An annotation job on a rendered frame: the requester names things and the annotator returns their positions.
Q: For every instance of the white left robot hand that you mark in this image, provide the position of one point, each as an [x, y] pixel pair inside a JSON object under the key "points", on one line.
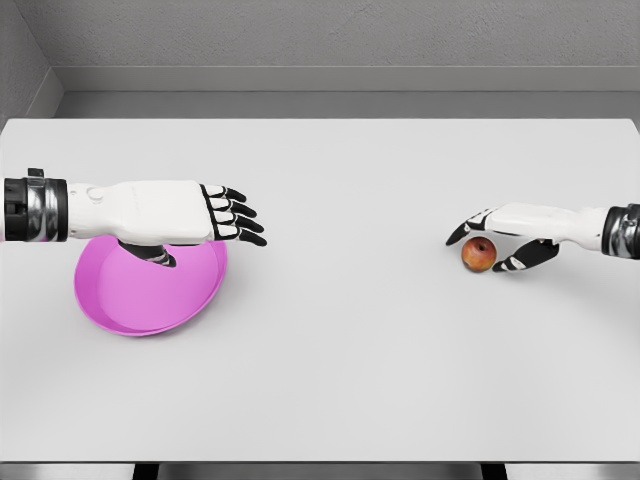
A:
{"points": [[165, 210]]}

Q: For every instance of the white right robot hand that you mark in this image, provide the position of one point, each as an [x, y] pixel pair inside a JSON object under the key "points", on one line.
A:
{"points": [[520, 220]]}

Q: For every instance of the red apple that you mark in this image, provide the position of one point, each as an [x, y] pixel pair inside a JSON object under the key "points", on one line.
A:
{"points": [[478, 254]]}

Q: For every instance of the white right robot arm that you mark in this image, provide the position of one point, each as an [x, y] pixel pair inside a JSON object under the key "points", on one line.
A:
{"points": [[605, 227]]}

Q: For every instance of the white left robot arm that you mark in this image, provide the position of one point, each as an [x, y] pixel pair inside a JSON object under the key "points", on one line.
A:
{"points": [[40, 205]]}

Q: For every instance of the pink plate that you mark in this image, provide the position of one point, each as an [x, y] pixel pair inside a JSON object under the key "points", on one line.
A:
{"points": [[150, 290]]}

